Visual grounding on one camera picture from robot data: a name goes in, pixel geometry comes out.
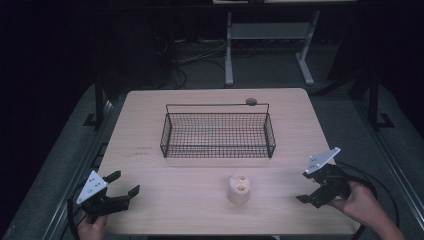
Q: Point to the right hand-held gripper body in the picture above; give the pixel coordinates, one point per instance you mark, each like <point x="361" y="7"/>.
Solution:
<point x="330" y="180"/>

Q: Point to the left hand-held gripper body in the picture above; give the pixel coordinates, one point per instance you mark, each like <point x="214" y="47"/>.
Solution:
<point x="91" y="187"/>

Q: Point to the small beige cup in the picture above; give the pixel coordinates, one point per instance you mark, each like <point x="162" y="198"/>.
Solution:
<point x="239" y="190"/>

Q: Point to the person's right hand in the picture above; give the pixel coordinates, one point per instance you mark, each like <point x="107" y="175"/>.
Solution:
<point x="358" y="201"/>

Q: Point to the person's left hand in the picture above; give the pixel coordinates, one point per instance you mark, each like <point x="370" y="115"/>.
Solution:
<point x="92" y="229"/>

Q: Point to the dark grey round puck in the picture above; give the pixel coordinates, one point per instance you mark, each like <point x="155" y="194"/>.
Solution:
<point x="251" y="101"/>

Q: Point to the aluminium frame rail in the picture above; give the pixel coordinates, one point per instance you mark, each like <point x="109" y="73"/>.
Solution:
<point x="391" y="156"/>
<point x="78" y="166"/>

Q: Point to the black upright post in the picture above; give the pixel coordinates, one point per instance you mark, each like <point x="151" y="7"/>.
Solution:
<point x="99" y="100"/>
<point x="374" y="100"/>

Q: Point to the white metal desk frame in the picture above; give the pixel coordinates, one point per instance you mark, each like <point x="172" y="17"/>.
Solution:
<point x="270" y="43"/>

